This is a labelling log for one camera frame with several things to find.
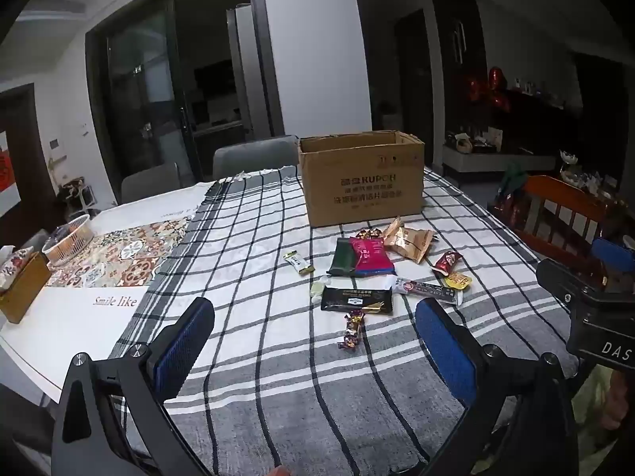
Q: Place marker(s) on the small yellow snack packet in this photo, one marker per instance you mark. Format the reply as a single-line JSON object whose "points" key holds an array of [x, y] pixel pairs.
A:
{"points": [[457, 281]]}

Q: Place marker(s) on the brown kraft snack packet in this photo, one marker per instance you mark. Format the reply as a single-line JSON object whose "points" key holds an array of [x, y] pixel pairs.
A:
{"points": [[416, 244], [393, 233]]}

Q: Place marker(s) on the red snack packet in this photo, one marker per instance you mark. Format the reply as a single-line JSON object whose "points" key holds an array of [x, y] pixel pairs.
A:
{"points": [[447, 261]]}

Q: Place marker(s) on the small pale snack packet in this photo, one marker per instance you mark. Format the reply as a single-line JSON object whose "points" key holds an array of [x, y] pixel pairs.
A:
{"points": [[318, 288]]}

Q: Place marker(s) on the white patterned table mat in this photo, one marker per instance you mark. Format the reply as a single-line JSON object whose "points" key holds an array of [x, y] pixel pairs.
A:
{"points": [[74, 317]]}

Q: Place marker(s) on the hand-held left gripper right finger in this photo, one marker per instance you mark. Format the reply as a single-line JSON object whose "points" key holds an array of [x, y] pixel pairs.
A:
{"points": [[446, 352]]}

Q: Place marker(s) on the red foil balloons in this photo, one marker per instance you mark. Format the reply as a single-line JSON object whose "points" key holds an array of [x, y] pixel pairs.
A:
{"points": [[488, 89]]}

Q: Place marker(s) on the black snack packet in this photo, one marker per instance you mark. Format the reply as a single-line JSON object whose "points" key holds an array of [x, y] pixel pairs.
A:
{"points": [[357, 301]]}

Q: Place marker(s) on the brown tissue box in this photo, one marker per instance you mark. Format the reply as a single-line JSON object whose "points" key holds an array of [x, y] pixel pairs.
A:
{"points": [[25, 287]]}

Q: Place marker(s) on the grey checked tablecloth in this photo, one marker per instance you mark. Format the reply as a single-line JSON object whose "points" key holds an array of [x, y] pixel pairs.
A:
{"points": [[278, 396]]}

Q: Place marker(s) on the small white green candy packet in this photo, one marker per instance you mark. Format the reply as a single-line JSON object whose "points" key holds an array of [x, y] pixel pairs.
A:
{"points": [[299, 263]]}

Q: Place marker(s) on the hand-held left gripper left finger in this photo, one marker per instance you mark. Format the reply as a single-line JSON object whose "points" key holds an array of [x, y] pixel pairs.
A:
{"points": [[183, 352]]}

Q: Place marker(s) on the orange wooden chair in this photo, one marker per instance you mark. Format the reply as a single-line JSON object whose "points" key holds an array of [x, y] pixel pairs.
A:
{"points": [[550, 193]]}

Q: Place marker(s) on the white black bar packet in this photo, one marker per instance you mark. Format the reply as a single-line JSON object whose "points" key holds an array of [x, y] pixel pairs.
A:
{"points": [[429, 290]]}

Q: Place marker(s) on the glass sliding door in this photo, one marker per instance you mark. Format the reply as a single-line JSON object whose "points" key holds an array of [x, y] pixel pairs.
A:
{"points": [[144, 89]]}

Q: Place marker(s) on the brown cardboard box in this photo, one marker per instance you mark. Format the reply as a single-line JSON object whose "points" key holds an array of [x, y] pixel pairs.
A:
{"points": [[364, 188]]}

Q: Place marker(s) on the brown door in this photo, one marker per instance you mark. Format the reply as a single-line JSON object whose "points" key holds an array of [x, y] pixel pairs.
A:
{"points": [[25, 134]]}

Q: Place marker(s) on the green cloth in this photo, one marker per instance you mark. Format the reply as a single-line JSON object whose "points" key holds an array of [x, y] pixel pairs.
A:
{"points": [[513, 178]]}

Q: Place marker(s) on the dark green snack packet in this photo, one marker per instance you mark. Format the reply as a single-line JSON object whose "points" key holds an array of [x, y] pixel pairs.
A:
{"points": [[341, 258]]}

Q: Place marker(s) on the dark entrance door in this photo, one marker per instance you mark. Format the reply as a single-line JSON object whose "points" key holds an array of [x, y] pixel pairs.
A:
{"points": [[459, 84]]}

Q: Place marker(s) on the foil candy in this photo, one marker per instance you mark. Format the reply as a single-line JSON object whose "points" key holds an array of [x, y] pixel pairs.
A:
{"points": [[348, 341], [355, 320]]}

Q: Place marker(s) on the red door poster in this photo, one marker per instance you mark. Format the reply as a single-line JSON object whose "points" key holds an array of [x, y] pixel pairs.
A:
{"points": [[6, 168]]}

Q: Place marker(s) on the pink snack packet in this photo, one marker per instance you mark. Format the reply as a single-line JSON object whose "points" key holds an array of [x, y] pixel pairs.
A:
{"points": [[371, 257]]}

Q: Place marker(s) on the grey refrigerator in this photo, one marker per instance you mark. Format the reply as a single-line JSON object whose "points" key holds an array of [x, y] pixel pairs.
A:
{"points": [[248, 74]]}

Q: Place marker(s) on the white plastic basket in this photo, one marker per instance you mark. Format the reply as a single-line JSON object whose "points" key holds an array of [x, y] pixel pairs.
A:
{"points": [[67, 243]]}

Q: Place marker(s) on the grey dining chair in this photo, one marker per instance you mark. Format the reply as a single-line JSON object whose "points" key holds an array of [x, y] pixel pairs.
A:
{"points": [[253, 158], [149, 183]]}

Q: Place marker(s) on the red gold candy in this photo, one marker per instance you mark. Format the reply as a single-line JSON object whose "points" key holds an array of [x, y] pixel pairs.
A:
{"points": [[368, 233]]}

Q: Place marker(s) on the person's right hand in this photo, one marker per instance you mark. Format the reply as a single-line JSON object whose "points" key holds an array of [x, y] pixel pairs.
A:
{"points": [[620, 399]]}

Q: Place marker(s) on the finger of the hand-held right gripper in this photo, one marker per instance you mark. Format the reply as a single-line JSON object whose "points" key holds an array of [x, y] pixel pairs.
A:
{"points": [[560, 280], [615, 258]]}

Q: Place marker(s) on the white low cabinet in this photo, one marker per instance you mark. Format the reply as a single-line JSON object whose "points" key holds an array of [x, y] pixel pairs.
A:
{"points": [[496, 161]]}

